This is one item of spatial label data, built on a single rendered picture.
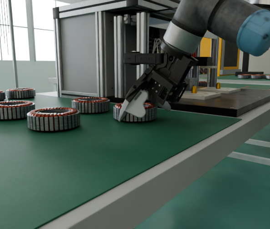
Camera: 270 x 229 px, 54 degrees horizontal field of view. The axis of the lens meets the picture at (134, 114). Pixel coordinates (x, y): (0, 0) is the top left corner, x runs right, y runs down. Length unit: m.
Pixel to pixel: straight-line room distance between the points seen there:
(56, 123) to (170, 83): 0.25
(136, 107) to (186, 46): 0.17
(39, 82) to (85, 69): 7.05
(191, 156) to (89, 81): 0.70
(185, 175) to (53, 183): 0.20
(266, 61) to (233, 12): 5.86
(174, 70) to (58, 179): 0.35
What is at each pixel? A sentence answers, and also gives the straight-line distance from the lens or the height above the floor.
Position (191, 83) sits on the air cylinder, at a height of 0.80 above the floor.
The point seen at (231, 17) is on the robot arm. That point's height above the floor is 0.97.
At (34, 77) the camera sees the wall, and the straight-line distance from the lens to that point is 8.00.
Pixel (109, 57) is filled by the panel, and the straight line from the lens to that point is 0.99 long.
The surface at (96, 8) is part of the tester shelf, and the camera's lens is 1.01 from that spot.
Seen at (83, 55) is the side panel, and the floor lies 0.92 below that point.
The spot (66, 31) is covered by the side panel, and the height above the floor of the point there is 1.02.
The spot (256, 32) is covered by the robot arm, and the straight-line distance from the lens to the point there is 0.51.
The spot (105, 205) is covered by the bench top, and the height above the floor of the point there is 0.75.
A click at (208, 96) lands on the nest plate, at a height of 0.78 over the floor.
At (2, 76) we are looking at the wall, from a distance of 7.57.
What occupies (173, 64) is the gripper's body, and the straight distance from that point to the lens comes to 0.59.
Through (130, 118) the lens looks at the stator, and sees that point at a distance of 0.62.
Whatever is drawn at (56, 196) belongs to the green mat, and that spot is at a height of 0.75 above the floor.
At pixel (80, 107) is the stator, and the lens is 0.75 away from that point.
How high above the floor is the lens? 0.89
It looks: 11 degrees down
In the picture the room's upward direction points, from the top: straight up
